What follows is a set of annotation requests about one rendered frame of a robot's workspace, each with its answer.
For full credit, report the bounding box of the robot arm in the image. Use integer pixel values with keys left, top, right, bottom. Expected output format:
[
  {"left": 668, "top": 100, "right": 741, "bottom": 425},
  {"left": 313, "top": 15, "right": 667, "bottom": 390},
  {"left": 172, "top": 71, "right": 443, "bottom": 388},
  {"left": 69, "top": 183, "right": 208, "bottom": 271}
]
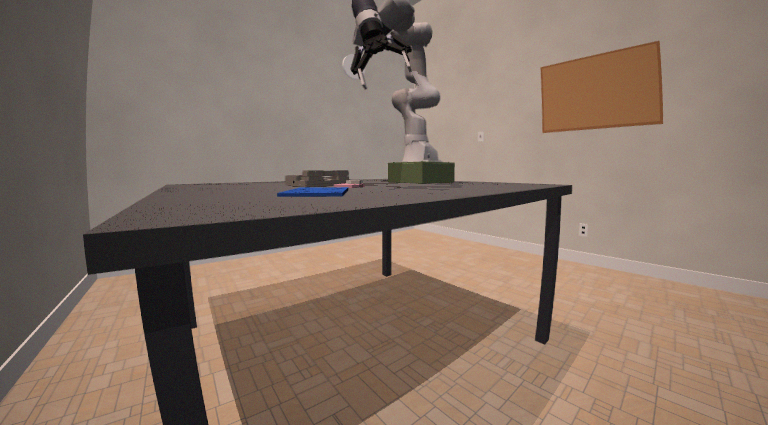
[{"left": 352, "top": 0, "right": 443, "bottom": 162}]

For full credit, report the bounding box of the beige telephone handset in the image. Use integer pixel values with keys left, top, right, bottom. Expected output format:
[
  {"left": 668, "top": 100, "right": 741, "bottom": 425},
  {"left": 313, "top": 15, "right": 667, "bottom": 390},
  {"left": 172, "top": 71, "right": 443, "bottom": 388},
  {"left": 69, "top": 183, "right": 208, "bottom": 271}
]
[{"left": 302, "top": 170, "right": 349, "bottom": 177}]

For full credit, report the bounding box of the beige desk phone body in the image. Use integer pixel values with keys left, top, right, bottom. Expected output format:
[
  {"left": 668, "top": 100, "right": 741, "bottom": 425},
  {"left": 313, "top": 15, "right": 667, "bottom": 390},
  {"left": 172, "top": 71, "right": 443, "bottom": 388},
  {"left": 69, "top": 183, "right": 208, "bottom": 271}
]
[{"left": 285, "top": 175, "right": 352, "bottom": 187}]

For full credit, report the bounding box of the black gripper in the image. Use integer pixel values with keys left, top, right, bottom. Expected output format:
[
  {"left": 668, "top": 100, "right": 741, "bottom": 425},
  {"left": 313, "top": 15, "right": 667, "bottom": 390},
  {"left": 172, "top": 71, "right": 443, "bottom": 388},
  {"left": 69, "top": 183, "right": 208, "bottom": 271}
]
[{"left": 351, "top": 20, "right": 412, "bottom": 89}]

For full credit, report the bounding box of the blue flat rectangular pad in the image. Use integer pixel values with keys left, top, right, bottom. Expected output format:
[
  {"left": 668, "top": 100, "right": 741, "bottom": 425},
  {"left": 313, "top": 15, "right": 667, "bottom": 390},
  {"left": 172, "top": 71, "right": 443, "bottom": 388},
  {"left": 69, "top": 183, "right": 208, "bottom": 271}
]
[{"left": 277, "top": 187, "right": 348, "bottom": 197}]

